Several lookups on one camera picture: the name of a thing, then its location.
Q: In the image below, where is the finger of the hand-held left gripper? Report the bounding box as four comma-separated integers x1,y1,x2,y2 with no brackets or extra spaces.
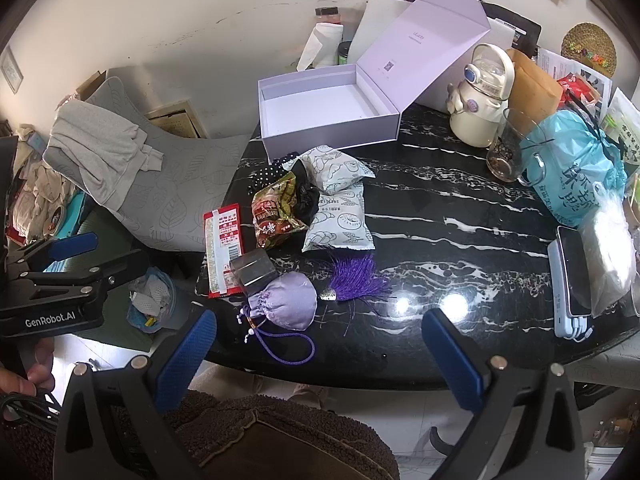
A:
0,249,152,312
5,231,99,272

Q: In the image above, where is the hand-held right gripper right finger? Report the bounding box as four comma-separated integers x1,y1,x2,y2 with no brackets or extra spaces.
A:
421,307,588,480

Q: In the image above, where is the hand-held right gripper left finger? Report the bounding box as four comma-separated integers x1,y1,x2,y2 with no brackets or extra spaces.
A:
52,305,218,480

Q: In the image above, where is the small silver box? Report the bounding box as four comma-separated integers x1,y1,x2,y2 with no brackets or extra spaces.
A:
229,249,278,297

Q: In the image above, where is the red white snack packet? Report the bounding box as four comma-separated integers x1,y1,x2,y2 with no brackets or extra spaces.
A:
202,203,244,299

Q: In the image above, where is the lavender drawstring pouch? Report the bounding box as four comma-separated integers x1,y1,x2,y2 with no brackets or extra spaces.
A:
235,271,318,365

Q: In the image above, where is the purple tassel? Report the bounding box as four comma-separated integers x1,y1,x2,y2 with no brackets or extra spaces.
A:
320,252,393,307

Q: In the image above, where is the brown green snack packet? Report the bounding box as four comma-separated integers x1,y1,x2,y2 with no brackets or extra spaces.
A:
250,171,312,251

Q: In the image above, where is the white printed snack packet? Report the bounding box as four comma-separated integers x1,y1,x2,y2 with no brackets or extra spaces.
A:
301,180,376,253
297,144,377,196

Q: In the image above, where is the lavender gift box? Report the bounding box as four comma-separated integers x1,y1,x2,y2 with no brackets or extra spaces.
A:
257,0,507,165

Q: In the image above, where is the person's left hand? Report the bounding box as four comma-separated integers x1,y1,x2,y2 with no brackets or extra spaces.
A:
0,337,57,423

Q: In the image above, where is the trash bin with blue bag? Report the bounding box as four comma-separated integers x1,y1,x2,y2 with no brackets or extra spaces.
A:
125,266,176,335

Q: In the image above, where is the pile of clothes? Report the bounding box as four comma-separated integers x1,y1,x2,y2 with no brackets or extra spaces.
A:
10,122,76,221

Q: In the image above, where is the grey garment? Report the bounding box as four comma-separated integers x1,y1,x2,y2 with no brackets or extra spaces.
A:
42,100,165,213

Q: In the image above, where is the light blue power bank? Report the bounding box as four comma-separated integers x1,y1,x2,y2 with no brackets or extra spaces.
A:
547,240,596,343

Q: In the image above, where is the grey padded chair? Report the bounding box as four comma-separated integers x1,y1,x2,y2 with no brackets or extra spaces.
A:
42,76,256,253

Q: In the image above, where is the black smartphone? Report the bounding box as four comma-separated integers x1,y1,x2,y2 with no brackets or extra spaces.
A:
556,226,593,317

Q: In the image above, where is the white plastic bag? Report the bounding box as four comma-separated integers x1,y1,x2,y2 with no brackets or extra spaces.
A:
577,187,638,318

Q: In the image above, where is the glass mug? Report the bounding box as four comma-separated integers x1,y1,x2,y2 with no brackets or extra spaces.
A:
486,107,546,186

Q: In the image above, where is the blue plastic bag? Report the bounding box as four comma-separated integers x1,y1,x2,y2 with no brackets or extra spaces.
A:
520,109,628,228

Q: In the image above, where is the cream white water bottle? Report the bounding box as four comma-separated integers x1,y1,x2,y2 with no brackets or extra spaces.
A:
446,43,516,148

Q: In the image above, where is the brown paper envelope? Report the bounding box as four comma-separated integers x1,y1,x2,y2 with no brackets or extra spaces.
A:
505,49,563,136

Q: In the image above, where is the green white packet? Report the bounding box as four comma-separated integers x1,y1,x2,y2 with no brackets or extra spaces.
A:
600,87,640,161

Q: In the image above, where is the red snack bag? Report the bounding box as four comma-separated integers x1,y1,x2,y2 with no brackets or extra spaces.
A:
557,74,598,106

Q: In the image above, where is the white printed leaflet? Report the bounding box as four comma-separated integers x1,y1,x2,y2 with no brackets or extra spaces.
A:
537,47,613,93

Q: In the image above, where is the toilet paper roll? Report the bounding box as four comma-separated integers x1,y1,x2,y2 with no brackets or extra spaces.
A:
296,22,345,72

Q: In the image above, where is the round woven straw mat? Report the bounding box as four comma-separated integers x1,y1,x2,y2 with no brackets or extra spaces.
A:
561,22,617,78

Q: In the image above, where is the white foam sheet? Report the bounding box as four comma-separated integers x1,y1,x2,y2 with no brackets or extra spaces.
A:
347,0,416,66

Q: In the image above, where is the black flat case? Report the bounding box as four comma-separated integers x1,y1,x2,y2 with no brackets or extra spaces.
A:
482,2,543,51

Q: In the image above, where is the black braided cable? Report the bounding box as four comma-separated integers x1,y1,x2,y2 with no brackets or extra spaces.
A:
0,394,62,427

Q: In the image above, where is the black polka dot hair tie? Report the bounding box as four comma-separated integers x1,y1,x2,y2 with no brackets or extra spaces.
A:
248,152,301,196

